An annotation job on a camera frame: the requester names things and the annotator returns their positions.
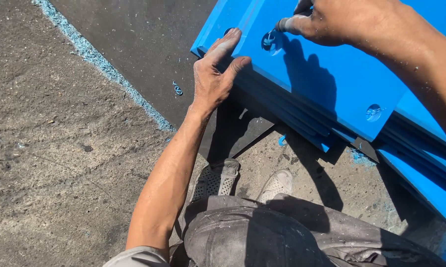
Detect person's left hand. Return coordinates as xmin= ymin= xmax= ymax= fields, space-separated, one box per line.
xmin=191 ymin=28 xmax=252 ymax=113

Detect person's right hand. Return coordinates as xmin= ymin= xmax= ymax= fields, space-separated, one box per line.
xmin=275 ymin=0 xmax=407 ymax=47

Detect blue plastic panel with holes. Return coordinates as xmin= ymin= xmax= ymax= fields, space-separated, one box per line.
xmin=191 ymin=0 xmax=446 ymax=142

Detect black rubber sheet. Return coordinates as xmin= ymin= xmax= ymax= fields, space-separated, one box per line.
xmin=48 ymin=0 xmax=280 ymax=164

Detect pale blue shaving strand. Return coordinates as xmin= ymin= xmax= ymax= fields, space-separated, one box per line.
xmin=263 ymin=30 xmax=277 ymax=48

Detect stack of blue plastic panels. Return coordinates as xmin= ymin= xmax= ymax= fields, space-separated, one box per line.
xmin=197 ymin=56 xmax=357 ymax=153

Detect grey mesh left shoe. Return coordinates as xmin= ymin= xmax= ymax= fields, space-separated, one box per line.
xmin=191 ymin=158 xmax=241 ymax=203

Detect grey mesh shoe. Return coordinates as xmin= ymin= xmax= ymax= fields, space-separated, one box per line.
xmin=191 ymin=158 xmax=241 ymax=203
xmin=255 ymin=169 xmax=294 ymax=204

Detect line of blue shavings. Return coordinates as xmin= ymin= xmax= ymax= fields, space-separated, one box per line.
xmin=31 ymin=0 xmax=177 ymax=133

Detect grey mesh right shoe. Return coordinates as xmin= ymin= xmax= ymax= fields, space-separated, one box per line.
xmin=255 ymin=169 xmax=294 ymax=204

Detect small heap of blue shavings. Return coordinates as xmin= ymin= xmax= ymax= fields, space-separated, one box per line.
xmin=346 ymin=147 xmax=378 ymax=168

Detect long blue panels stack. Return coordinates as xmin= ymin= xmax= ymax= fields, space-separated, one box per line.
xmin=377 ymin=89 xmax=446 ymax=267

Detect grey dusty trousers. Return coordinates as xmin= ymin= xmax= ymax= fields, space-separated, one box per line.
xmin=169 ymin=194 xmax=446 ymax=267

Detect grey shirt sleeve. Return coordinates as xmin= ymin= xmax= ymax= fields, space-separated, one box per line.
xmin=103 ymin=246 xmax=171 ymax=267

